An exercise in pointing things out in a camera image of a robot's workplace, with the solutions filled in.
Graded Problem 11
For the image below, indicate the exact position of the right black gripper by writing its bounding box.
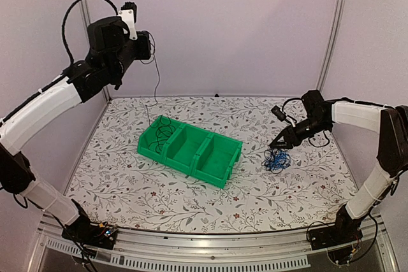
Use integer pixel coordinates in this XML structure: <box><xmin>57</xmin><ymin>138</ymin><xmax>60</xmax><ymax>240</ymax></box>
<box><xmin>270</xmin><ymin>116</ymin><xmax>330</xmax><ymax>150</ymax></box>

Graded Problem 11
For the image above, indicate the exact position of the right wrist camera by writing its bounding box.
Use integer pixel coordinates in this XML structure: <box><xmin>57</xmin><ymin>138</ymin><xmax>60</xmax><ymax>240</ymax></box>
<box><xmin>271</xmin><ymin>105</ymin><xmax>297</xmax><ymax>127</ymax></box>

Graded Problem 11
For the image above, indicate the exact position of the floral table mat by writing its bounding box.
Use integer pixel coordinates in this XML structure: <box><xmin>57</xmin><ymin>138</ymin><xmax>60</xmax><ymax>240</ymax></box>
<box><xmin>66</xmin><ymin>97</ymin><xmax>356</xmax><ymax>233</ymax></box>

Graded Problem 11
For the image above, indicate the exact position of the green three-compartment bin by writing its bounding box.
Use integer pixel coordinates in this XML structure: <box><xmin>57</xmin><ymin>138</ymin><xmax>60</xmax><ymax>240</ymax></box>
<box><xmin>137</xmin><ymin>115</ymin><xmax>243</xmax><ymax>189</ymax></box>

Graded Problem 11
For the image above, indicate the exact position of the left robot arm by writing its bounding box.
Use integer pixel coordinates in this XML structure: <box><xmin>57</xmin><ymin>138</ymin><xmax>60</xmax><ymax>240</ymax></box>
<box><xmin>1</xmin><ymin>2</ymin><xmax>151</xmax><ymax>243</ymax></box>

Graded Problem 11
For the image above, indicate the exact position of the right aluminium frame post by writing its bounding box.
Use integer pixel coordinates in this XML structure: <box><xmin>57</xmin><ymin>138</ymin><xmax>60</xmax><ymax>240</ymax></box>
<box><xmin>316</xmin><ymin>0</ymin><xmax>346</xmax><ymax>92</ymax></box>

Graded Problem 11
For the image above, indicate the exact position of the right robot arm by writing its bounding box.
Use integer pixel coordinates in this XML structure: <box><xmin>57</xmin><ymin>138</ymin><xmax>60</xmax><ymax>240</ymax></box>
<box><xmin>269</xmin><ymin>90</ymin><xmax>407</xmax><ymax>244</ymax></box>

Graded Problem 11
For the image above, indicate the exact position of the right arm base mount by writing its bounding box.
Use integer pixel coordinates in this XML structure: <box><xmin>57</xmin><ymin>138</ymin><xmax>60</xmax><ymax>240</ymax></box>
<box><xmin>306</xmin><ymin>221</ymin><xmax>363</xmax><ymax>266</ymax></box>

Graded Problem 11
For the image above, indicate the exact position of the front aluminium rail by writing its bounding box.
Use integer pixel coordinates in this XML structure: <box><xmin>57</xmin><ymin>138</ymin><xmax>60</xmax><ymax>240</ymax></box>
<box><xmin>27</xmin><ymin>213</ymin><xmax>400</xmax><ymax>271</ymax></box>

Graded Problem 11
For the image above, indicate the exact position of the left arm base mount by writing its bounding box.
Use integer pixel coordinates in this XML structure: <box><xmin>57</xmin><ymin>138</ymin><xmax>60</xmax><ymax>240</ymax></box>
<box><xmin>62</xmin><ymin>220</ymin><xmax>118</xmax><ymax>250</ymax></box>

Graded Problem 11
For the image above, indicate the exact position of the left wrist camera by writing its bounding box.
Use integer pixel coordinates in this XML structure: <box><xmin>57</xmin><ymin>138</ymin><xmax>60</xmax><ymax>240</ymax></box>
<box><xmin>119</xmin><ymin>2</ymin><xmax>138</xmax><ymax>41</ymax></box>

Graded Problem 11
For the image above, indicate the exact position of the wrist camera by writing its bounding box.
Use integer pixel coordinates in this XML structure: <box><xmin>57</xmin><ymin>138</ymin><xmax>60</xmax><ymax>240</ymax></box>
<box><xmin>271</xmin><ymin>105</ymin><xmax>297</xmax><ymax>127</ymax></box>
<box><xmin>119</xmin><ymin>2</ymin><xmax>138</xmax><ymax>41</ymax></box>

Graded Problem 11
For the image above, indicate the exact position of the blue cable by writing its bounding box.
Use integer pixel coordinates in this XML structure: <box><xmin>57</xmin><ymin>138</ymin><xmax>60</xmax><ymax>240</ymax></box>
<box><xmin>261</xmin><ymin>147</ymin><xmax>291</xmax><ymax>174</ymax></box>

